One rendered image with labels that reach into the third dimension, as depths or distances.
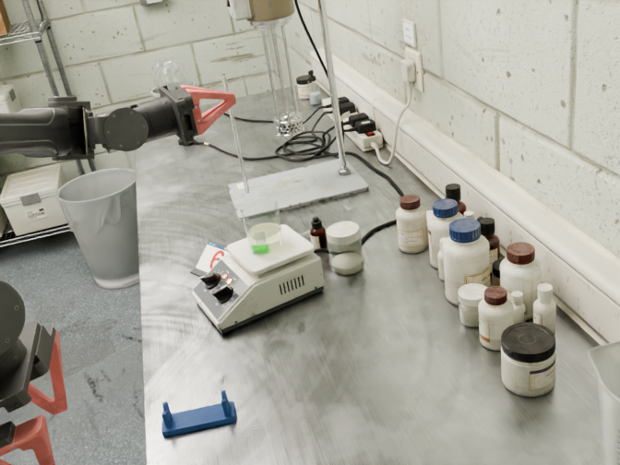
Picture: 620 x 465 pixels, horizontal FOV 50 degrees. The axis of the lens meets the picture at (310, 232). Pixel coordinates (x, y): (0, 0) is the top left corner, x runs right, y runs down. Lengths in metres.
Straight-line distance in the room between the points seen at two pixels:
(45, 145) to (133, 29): 2.59
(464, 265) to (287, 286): 0.29
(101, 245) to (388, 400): 2.01
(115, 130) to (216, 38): 2.62
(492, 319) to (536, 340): 0.09
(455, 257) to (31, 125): 0.62
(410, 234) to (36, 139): 0.66
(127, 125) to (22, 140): 0.14
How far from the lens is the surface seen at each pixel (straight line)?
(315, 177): 1.58
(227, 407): 0.94
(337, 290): 1.16
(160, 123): 0.99
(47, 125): 0.91
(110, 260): 2.83
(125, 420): 2.22
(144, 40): 3.48
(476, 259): 1.05
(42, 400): 0.70
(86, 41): 3.49
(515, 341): 0.91
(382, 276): 1.18
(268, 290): 1.10
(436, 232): 1.15
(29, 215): 3.31
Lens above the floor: 1.38
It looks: 28 degrees down
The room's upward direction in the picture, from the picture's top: 10 degrees counter-clockwise
